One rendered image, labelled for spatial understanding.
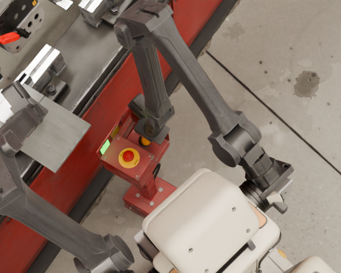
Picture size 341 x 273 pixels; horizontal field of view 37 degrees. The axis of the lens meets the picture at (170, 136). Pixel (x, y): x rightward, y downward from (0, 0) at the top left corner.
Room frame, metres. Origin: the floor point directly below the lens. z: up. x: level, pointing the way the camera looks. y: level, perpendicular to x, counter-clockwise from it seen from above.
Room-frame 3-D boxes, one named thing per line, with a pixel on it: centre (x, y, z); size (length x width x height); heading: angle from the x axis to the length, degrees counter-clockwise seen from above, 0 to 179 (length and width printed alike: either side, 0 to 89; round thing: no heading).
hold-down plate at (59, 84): (0.70, 0.44, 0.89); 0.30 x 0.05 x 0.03; 141
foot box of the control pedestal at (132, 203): (0.58, 0.10, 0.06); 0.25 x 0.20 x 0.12; 52
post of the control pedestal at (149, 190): (0.60, 0.13, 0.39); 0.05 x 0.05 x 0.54; 52
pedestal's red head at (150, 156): (0.60, 0.13, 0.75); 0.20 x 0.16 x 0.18; 142
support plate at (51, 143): (0.62, 0.39, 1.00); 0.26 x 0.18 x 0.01; 51
